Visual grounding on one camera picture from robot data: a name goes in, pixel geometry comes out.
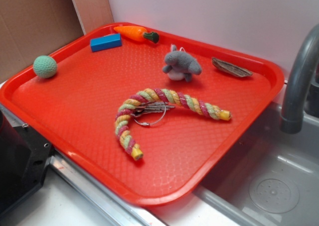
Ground blue rectangular block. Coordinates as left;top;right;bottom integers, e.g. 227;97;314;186
90;33;122;52

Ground metal keys on ring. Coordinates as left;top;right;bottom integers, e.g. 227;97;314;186
131;102;175;127

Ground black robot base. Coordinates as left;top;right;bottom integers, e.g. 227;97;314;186
0;113;53;218

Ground gray plush animal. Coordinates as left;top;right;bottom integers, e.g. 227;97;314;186
162;44;202;83

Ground orange toy carrot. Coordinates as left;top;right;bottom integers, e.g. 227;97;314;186
114;25;160;43

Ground brown wooden bark piece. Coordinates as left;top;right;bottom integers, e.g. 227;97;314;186
211;57;253;78

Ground green textured ball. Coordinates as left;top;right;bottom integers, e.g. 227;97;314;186
33;55;57;79

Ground gray toy faucet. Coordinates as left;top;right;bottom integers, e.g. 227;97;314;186
280;25;319;134

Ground red plastic tray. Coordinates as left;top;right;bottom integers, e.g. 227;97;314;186
0;25;284;206

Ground gray plastic sink basin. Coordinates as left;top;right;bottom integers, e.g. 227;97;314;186
194;104;319;226

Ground brown cardboard panel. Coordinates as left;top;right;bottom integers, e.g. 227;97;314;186
0;0;83;82

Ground multicolour twisted rope toy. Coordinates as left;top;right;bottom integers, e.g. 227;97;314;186
115;88;232;161

